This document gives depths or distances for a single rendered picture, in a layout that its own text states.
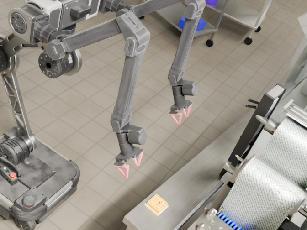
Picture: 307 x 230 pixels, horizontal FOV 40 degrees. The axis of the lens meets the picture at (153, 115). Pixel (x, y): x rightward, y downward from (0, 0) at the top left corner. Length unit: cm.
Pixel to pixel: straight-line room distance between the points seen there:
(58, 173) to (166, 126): 131
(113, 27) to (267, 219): 97
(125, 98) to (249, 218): 72
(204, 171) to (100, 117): 167
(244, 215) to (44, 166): 147
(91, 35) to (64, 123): 200
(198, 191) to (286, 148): 50
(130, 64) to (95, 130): 203
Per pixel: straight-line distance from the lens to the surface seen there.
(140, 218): 191
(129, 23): 153
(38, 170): 284
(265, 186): 174
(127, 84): 162
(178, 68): 208
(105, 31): 159
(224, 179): 190
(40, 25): 181
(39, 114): 362
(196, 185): 214
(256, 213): 182
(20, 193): 274
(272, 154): 194
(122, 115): 169
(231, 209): 187
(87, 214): 299
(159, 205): 195
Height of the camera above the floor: 239
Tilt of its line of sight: 38 degrees down
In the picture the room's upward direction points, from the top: 20 degrees clockwise
